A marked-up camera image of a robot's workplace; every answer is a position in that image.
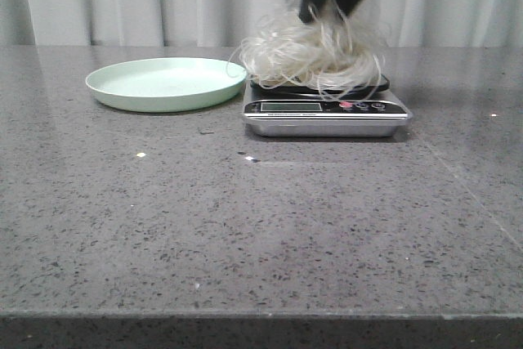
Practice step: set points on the white vermicelli bundle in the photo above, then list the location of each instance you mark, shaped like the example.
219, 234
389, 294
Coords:
334, 55

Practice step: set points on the digital kitchen scale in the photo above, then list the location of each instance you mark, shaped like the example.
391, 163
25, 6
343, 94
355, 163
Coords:
372, 111

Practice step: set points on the pale green round plate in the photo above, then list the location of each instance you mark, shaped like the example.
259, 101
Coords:
165, 85

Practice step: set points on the white pleated curtain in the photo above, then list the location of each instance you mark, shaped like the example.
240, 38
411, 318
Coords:
219, 23

